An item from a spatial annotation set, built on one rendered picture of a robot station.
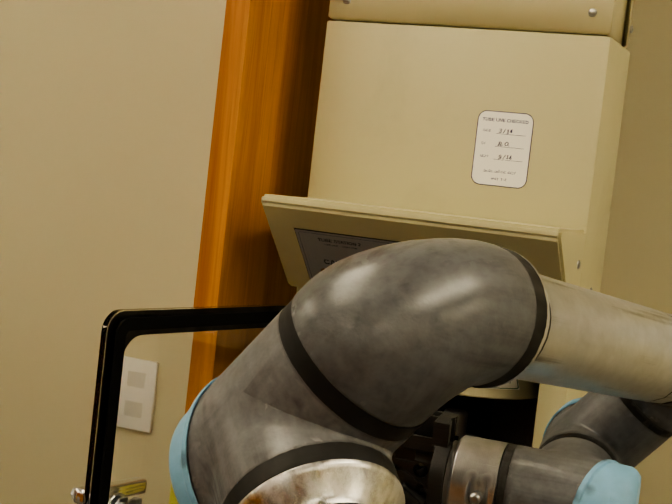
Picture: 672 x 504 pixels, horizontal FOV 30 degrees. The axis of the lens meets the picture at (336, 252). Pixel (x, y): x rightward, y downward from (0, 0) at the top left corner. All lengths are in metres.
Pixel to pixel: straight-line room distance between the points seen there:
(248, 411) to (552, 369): 0.22
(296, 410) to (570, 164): 0.63
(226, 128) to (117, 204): 0.71
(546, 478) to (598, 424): 0.10
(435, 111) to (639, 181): 0.46
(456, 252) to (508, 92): 0.58
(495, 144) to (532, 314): 0.56
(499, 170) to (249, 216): 0.28
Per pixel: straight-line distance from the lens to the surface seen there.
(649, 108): 1.75
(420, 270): 0.77
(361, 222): 1.27
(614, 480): 1.04
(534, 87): 1.34
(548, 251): 1.22
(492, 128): 1.35
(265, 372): 0.78
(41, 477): 2.17
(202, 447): 0.81
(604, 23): 1.33
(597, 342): 0.90
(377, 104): 1.39
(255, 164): 1.41
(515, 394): 1.40
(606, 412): 1.11
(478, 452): 1.05
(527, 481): 1.04
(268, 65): 1.42
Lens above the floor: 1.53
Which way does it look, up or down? 3 degrees down
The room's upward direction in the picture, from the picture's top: 7 degrees clockwise
